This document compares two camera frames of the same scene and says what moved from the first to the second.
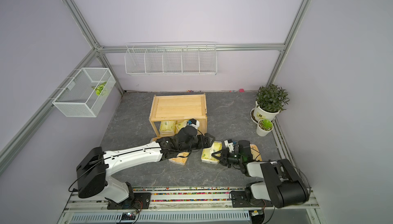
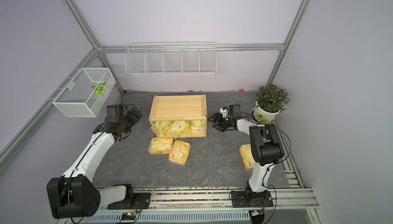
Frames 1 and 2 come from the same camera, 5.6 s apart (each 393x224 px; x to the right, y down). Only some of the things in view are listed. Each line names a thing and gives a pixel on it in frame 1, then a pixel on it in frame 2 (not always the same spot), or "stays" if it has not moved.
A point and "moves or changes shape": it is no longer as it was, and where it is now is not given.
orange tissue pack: x=181 y=158 stays
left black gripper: x=208 y=144 -> x=134 y=118
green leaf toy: x=99 y=88 stays
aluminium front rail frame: x=186 y=207 stays
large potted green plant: x=270 y=101 stays
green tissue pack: x=206 y=157 moves or changes shape
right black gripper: x=223 y=160 -> x=218 y=115
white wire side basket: x=85 y=95 stays
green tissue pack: x=180 y=124 moves or changes shape
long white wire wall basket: x=171 y=58 stays
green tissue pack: x=167 y=128 moves or changes shape
